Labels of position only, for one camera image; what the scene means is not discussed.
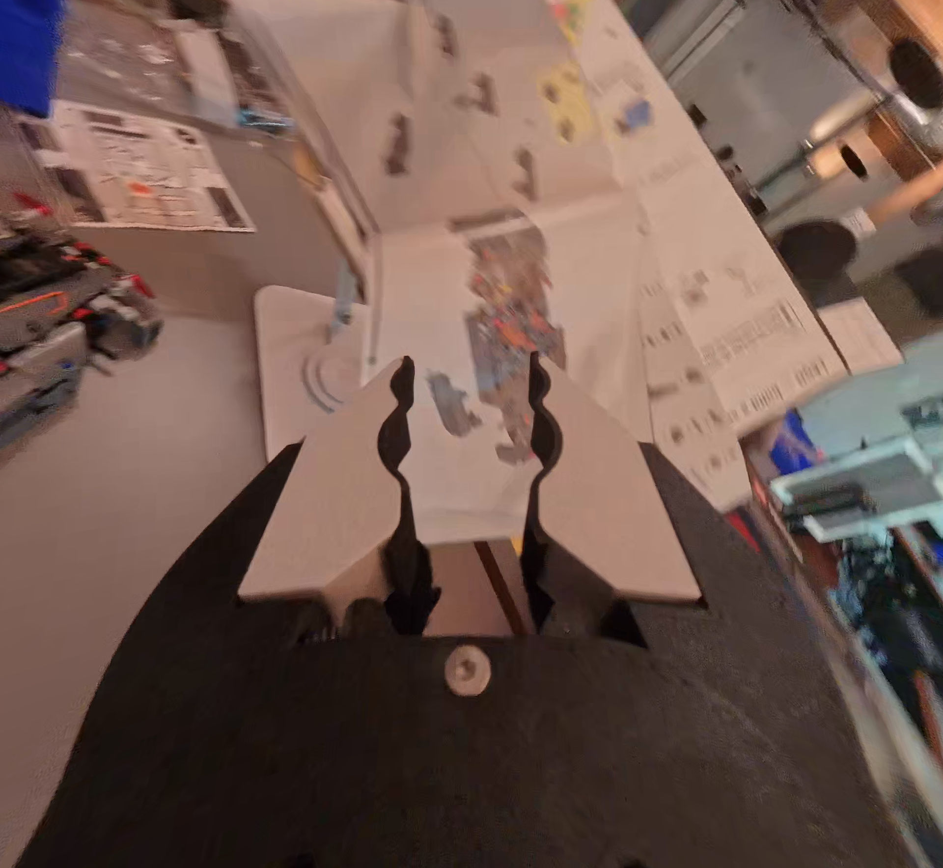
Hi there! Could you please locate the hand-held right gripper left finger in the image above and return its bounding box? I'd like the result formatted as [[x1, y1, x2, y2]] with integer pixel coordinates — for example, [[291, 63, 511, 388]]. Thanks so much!
[[237, 356, 443, 637]]

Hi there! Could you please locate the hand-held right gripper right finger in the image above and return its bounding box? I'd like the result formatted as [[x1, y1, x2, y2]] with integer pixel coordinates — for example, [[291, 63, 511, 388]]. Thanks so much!
[[519, 351, 702, 637]]

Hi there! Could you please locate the grey black lego car model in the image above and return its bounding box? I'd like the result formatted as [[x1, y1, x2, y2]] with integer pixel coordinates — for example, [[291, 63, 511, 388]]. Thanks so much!
[[0, 194, 165, 445]]

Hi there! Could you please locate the instruction booklet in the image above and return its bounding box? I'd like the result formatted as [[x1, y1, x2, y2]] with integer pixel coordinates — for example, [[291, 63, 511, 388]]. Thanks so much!
[[228, 0, 653, 545]]

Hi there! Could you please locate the lego sticker sheet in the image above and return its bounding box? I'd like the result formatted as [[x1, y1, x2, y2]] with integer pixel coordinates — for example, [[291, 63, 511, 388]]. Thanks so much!
[[15, 100, 256, 233]]

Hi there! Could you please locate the clear bag of lego parts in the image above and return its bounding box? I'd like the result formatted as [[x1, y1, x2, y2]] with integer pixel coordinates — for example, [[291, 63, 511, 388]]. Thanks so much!
[[62, 0, 296, 132]]

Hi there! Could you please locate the white stand with metal arms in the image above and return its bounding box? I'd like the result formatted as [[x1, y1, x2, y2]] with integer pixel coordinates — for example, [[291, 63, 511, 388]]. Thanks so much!
[[254, 260, 373, 458]]

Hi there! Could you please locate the large printed paper sheet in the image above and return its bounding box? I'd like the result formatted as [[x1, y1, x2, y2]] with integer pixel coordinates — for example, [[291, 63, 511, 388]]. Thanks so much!
[[516, 0, 848, 515]]

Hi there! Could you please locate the black round stool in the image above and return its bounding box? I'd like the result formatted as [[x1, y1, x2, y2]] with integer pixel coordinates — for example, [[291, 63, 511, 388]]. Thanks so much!
[[888, 39, 943, 110], [777, 220, 860, 288]]

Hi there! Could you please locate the blue storage bin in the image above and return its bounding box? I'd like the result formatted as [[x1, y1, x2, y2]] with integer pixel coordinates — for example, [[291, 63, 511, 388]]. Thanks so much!
[[0, 0, 65, 119]]

